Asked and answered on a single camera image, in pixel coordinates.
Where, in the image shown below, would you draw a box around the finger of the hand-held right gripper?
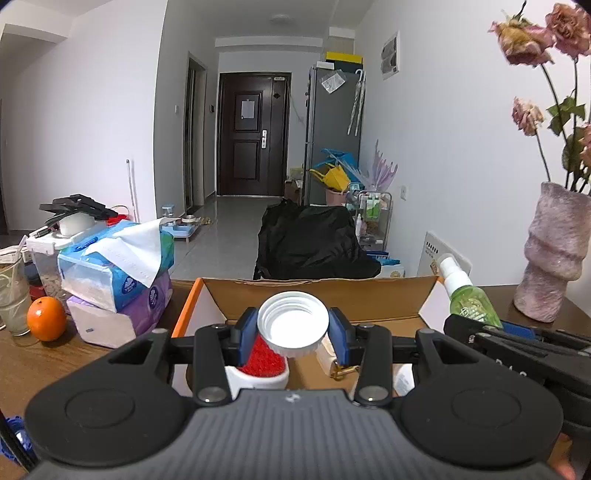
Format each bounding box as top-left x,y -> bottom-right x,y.
443,315 -> 591,361

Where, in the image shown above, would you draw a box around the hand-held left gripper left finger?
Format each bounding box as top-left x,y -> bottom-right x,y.
108,308 -> 259,407

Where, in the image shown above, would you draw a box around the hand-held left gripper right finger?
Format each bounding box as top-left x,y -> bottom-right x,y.
329,308 -> 467,408

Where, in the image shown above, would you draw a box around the cream square plastic case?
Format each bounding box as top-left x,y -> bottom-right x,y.
316,337 -> 361,380

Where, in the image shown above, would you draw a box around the red lint brush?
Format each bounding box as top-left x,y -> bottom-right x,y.
225,335 -> 291,402

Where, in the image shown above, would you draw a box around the white bottle cap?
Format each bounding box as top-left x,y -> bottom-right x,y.
257,292 -> 330,358

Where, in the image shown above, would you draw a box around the green spray bottle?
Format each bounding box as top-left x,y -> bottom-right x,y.
436,253 -> 504,329

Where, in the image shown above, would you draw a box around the white plastic bottle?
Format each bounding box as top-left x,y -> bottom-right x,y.
392,364 -> 416,398

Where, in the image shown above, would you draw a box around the pink textured vase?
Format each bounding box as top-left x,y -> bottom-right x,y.
513,182 -> 591,323

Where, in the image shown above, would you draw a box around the white printed sack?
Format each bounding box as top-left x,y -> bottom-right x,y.
369,251 -> 406,278

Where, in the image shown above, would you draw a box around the black cloth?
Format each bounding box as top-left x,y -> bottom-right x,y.
253,199 -> 382,280

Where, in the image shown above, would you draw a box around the white board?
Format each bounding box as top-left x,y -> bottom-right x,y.
418,231 -> 472,278

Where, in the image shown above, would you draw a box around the metal trolley cart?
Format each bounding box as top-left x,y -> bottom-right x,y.
353,190 -> 393,252

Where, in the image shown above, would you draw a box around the blue pet feeder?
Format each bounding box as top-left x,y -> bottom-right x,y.
159,205 -> 200,241

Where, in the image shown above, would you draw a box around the purple tissue pack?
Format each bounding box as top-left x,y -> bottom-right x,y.
67,272 -> 174,349

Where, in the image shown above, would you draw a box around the small cardboard box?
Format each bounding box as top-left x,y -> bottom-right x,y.
285,168 -> 305,199

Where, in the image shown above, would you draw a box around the blue tissue pack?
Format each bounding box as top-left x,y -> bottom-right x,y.
58,219 -> 175,313

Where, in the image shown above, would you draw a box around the purple fairy wings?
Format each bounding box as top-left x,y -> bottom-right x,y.
367,138 -> 398,190

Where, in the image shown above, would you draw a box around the blue folded kite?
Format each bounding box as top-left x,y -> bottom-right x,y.
321,148 -> 361,169

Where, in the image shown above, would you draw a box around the white mop pole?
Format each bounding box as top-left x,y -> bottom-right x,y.
126,159 -> 139,222

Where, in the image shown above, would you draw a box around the dark wooden door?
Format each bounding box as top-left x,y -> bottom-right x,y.
217,72 -> 291,197

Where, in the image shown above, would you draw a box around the orange fruit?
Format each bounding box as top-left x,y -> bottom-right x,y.
27,296 -> 68,342

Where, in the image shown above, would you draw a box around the white round container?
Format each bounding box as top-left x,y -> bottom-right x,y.
58,213 -> 95,236

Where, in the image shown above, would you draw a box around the grey refrigerator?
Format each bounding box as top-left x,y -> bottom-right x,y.
304,65 -> 365,206

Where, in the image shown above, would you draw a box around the stack of black gripper parts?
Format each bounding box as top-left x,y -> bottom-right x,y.
39,194 -> 118,224

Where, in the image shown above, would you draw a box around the clear plastic storage container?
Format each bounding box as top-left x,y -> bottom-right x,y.
25,231 -> 70,301

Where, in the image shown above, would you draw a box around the white folded umbrella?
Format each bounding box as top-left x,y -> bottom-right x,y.
347,69 -> 366,137

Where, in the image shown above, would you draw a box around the glass cup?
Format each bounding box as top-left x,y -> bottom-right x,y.
0,256 -> 33,335

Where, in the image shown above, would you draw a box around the clear plastic bag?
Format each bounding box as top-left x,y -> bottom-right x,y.
321,71 -> 346,95

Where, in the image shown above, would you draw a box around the blue mesh item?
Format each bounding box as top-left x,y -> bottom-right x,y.
0,415 -> 33,462

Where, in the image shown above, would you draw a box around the dried pink rose bouquet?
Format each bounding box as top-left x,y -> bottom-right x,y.
488,2 -> 591,193

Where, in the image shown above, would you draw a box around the white wall panel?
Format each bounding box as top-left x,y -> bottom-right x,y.
381,31 -> 400,81

